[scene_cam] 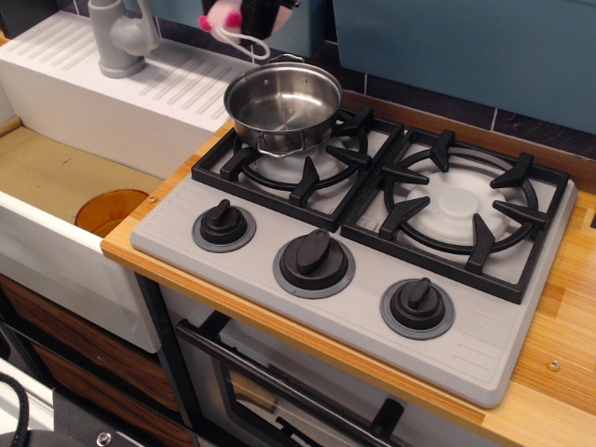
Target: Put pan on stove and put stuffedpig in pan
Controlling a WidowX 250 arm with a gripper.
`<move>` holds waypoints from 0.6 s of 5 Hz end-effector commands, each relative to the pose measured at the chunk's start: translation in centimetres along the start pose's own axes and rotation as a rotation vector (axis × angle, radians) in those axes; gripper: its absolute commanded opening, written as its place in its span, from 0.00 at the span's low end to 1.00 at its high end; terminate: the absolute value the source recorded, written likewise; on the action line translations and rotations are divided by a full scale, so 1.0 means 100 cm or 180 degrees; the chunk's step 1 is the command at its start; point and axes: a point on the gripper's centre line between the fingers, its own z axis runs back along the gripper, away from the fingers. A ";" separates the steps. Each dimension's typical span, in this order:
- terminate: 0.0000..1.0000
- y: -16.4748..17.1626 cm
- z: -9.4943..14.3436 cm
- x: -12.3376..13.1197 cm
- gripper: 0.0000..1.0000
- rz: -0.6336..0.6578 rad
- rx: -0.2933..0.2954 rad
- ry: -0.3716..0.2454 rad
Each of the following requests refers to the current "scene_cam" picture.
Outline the black left stove knob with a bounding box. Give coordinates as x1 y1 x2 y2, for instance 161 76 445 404
192 199 257 253

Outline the oven door with black handle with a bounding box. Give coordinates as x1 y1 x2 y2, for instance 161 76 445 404
174 310 467 447

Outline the black right stove knob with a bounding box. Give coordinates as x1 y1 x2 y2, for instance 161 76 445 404
380 278 455 341

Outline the orange plastic bowl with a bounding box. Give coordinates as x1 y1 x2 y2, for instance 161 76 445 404
74 189 148 237

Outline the wooden drawer cabinet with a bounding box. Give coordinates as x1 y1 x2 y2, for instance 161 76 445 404
1 277 197 446

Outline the white toy sink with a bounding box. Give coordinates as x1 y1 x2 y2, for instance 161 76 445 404
1 12 250 353

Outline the pink stuffed pig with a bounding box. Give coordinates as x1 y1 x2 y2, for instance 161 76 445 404
196 0 271 61

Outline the black burner grate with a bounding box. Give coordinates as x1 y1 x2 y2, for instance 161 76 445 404
192 107 404 231
341 129 576 304

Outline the grey toy faucet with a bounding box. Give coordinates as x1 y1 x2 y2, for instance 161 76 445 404
88 0 160 78

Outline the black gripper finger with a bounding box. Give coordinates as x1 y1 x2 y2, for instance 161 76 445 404
202 0 217 13
240 0 301 39

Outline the black braided cable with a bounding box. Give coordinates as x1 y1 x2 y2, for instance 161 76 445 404
0 372 30 447

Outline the stainless steel pan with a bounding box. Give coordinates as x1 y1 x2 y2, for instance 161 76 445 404
223 54 344 158

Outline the black stove knob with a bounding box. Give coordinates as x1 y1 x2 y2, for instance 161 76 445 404
192 199 257 253
380 278 455 341
273 228 356 300

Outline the black middle stove knob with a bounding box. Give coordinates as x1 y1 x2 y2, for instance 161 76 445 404
273 228 356 300

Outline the black right burner grate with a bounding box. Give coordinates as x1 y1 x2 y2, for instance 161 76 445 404
341 129 576 304

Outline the grey toy stove top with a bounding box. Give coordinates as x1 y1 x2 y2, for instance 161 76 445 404
129 86 579 410

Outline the black left burner grate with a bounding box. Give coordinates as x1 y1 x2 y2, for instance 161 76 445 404
192 107 404 231

